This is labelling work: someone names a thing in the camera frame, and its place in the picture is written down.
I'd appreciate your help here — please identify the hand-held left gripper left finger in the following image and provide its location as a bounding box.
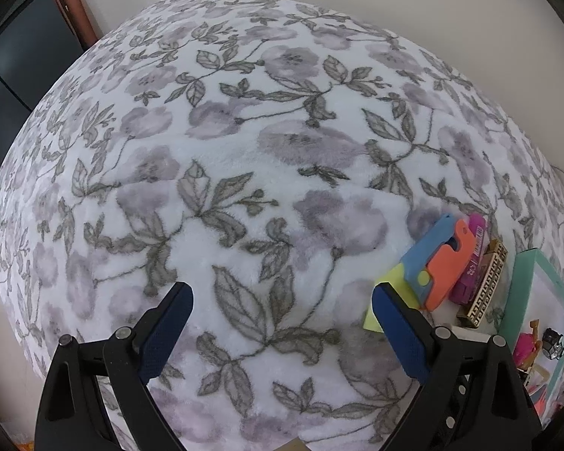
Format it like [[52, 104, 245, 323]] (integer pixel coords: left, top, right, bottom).
[[34, 282, 194, 451]]

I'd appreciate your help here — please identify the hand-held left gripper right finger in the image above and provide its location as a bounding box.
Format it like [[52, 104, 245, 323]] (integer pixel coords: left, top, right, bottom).
[[372, 281, 543, 451]]

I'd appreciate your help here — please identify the teal plastic tray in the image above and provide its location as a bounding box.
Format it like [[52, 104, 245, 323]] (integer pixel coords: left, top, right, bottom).
[[498, 248, 564, 428]]

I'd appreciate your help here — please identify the pink toy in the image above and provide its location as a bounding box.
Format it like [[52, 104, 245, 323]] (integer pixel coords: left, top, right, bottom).
[[512, 320, 546, 369]]

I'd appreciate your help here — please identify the black toy car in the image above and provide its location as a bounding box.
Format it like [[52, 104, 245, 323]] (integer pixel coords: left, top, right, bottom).
[[543, 331, 564, 360]]

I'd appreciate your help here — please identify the yellow sticky note pad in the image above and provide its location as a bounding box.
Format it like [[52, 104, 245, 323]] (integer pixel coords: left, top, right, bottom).
[[363, 265, 407, 334]]

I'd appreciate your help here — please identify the blue orange toy gun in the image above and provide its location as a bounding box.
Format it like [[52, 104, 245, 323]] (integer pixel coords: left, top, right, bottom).
[[399, 213, 476, 312]]

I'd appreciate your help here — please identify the gold patterned lighter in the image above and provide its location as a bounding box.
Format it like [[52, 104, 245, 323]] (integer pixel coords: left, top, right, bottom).
[[456, 239, 507, 330]]

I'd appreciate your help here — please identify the floral blanket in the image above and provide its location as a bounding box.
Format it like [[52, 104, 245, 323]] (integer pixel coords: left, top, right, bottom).
[[0, 0, 564, 451]]

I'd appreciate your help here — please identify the dark television screen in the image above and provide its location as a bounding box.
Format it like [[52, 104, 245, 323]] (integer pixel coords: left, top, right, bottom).
[[0, 0, 88, 174]]

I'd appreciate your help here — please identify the red-brown frame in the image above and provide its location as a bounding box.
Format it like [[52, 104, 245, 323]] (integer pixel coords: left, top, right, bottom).
[[49, 0, 105, 52]]

